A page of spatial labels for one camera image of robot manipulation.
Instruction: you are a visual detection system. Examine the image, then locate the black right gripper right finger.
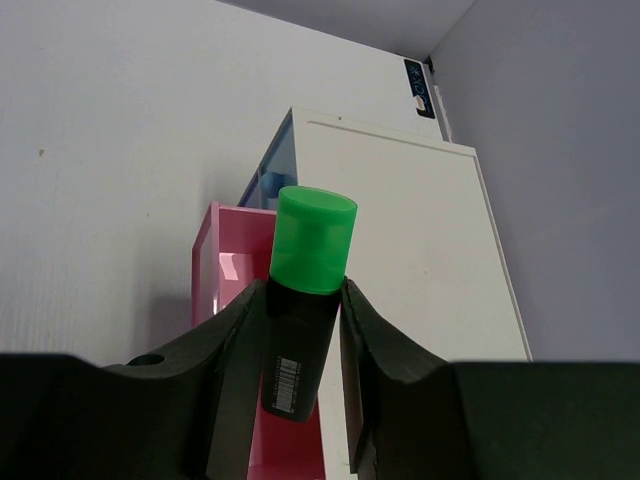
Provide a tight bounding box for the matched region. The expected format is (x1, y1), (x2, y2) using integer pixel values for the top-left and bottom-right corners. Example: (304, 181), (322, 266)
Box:
(340, 280), (639, 479)

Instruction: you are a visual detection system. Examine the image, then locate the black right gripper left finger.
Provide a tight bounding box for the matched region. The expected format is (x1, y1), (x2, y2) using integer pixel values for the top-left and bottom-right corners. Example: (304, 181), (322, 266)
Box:
(1, 281), (266, 479)

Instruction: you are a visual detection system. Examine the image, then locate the white drawer cabinet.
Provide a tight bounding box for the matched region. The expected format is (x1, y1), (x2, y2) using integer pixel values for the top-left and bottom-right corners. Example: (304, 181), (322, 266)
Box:
(292, 105), (534, 480)

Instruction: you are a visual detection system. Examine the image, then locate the pink drawer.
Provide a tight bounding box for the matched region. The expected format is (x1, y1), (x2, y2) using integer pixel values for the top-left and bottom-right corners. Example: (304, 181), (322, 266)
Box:
(191, 202), (325, 479)

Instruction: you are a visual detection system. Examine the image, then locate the blue wide drawer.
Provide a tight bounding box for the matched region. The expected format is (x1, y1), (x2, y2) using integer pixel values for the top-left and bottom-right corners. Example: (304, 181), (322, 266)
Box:
(238, 109), (298, 211)

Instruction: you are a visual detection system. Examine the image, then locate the green cap black highlighter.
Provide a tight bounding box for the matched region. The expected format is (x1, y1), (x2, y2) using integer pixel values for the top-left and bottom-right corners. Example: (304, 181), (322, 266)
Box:
(261, 186), (358, 422)

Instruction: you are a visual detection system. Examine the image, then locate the left corner label sticker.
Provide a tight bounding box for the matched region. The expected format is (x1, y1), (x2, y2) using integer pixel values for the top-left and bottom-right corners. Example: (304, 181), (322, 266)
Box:
(404, 59), (436, 119)

